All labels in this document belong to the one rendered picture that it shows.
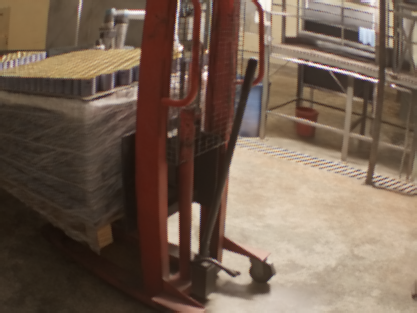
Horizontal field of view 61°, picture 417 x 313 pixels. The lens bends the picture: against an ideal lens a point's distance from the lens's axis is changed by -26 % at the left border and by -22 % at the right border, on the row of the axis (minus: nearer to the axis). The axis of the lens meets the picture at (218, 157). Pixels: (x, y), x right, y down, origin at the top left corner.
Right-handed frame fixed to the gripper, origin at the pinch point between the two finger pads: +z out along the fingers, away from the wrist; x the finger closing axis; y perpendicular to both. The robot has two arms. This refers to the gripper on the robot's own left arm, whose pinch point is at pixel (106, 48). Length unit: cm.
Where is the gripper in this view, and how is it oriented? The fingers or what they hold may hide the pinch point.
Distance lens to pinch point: 302.3
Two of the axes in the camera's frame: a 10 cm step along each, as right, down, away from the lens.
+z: -0.3, 9.4, 3.3
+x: 5.2, -2.7, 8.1
